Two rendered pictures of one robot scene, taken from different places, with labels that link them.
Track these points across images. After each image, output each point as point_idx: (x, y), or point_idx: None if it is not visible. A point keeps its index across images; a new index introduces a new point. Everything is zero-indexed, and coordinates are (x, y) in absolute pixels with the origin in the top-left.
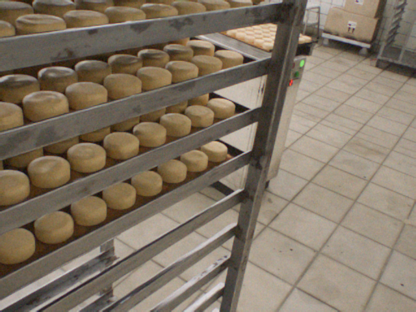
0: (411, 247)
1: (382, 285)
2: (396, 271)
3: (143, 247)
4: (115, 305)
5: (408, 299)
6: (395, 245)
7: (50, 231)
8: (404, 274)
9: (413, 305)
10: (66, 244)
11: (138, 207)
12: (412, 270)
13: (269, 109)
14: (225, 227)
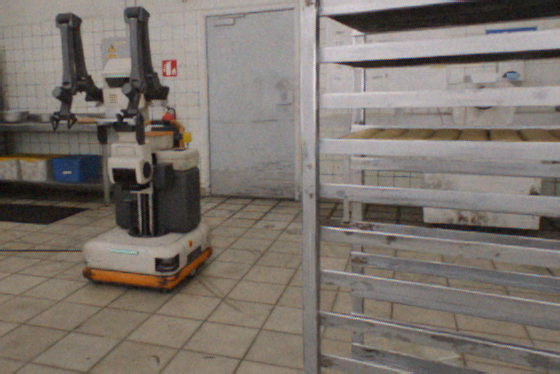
0: (24, 350)
1: (92, 370)
2: (67, 361)
3: (459, 173)
4: (486, 210)
5: (109, 356)
6: (21, 360)
7: (539, 128)
8: (71, 356)
9: (116, 354)
10: (538, 125)
11: (479, 125)
12: (64, 352)
13: (364, 91)
14: (359, 201)
